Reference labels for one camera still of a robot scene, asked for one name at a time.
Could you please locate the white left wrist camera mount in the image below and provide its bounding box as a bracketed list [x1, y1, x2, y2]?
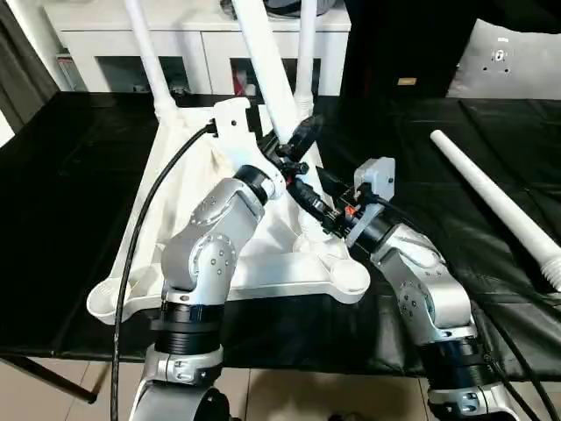
[209, 96, 291, 196]

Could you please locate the black work mat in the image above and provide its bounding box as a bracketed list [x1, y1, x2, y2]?
[0, 89, 561, 378]

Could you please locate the white plastic table top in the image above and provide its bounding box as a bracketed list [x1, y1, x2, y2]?
[86, 98, 372, 325]

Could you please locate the round grey appliance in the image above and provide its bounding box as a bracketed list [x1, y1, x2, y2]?
[262, 0, 348, 17]

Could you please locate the grey curtain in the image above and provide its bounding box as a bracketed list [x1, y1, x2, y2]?
[0, 0, 60, 132]

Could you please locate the black metal rod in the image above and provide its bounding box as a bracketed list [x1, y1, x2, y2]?
[0, 354, 98, 404]

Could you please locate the white sideboard with glass doors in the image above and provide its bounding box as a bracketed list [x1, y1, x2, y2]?
[43, 0, 352, 96]

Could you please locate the grey cushion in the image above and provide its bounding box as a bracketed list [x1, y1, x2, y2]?
[446, 18, 561, 100]

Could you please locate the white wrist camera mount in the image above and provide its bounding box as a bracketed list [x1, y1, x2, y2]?
[344, 155, 398, 246]
[209, 96, 291, 196]

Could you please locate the black cabinet with gold label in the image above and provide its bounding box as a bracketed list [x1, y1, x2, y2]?
[341, 0, 479, 100]

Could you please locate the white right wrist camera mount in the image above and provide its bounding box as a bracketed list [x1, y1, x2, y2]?
[344, 155, 398, 246]

